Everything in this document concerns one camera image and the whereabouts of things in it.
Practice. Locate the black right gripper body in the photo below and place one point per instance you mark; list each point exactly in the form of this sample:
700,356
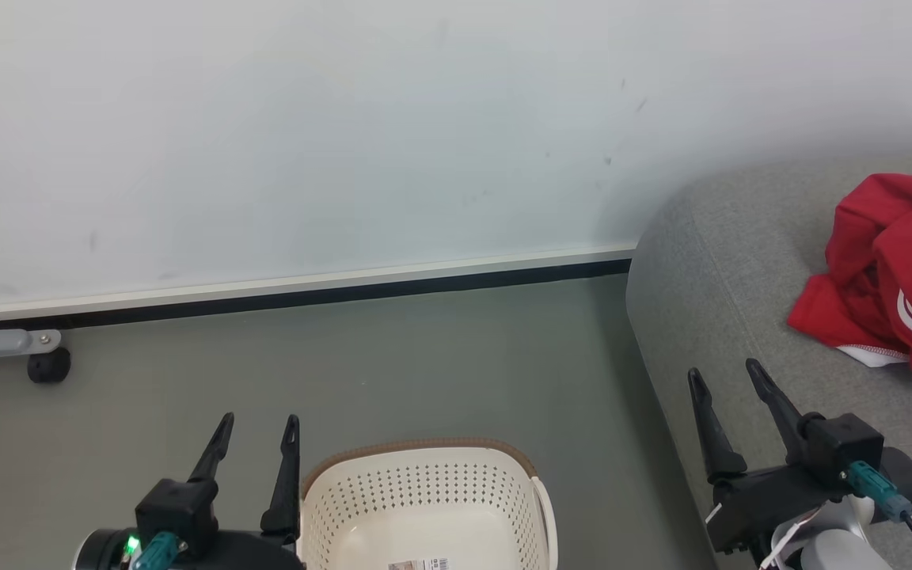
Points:
765,499

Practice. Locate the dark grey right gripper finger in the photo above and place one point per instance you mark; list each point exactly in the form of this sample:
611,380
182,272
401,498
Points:
713,427
777,404

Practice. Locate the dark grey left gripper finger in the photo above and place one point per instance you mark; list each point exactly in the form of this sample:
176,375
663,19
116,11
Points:
214,447
286,483

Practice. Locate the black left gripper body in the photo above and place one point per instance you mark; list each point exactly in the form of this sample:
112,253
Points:
254,552

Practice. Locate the red clothing with white stripes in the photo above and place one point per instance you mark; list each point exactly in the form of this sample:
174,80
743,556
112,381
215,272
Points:
891,261

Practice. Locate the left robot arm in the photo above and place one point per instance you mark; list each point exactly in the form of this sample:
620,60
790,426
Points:
104,550

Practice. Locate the cream perforated laundry basket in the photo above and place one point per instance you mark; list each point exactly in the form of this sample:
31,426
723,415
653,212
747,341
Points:
424,507

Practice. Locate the grey fabric sofa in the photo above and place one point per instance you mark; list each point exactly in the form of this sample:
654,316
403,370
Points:
733,261

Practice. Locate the white and black baseboard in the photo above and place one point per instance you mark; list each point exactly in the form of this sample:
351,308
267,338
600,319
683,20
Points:
305,289

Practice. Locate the black caster wheel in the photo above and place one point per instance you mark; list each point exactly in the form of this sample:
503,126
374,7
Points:
49,366

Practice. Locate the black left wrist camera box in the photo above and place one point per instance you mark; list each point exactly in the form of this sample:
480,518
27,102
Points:
179,511

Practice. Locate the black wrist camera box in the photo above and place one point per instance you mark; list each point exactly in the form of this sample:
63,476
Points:
840,443
179,511

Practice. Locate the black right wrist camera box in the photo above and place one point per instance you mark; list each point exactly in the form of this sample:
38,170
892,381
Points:
840,443

